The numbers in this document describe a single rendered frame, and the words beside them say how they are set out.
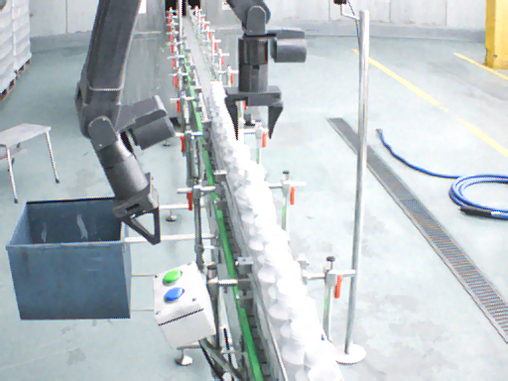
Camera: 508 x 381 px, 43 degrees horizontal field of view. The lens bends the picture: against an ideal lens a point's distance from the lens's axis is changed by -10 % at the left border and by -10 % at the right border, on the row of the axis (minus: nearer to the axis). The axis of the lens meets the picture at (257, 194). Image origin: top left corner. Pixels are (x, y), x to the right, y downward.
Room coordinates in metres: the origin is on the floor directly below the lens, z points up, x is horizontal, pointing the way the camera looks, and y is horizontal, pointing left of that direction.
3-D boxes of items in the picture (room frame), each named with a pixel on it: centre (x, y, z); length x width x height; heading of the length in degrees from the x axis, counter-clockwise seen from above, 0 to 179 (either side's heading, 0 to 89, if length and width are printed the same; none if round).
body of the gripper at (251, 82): (1.31, 0.01, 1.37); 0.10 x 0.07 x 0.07; 98
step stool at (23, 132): (4.43, 1.79, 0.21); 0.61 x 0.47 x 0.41; 61
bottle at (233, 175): (1.49, 0.04, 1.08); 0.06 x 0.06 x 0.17
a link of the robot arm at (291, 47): (1.32, -0.03, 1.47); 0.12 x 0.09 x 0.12; 99
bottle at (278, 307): (0.90, -0.05, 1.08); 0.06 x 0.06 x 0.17
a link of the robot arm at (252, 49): (1.31, 0.00, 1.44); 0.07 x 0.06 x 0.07; 99
